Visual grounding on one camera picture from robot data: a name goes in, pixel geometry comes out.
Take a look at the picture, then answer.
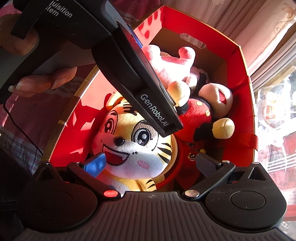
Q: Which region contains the yellow tiger plush toy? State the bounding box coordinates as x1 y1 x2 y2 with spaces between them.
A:
91 92 178 194

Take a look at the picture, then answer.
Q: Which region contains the mickey mouse plush toy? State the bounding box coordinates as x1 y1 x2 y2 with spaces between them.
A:
167 73 235 142

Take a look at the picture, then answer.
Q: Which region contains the person's left hand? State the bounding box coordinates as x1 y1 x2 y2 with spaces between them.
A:
0 14 78 98

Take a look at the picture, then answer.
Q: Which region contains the pink plush toy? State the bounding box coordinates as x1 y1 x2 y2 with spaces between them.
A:
142 45 198 91

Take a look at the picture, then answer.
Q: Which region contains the red cardboard storage box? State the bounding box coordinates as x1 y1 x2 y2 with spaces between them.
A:
41 4 260 191

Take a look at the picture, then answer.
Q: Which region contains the black thin cable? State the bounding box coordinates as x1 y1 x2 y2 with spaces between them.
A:
2 102 45 156

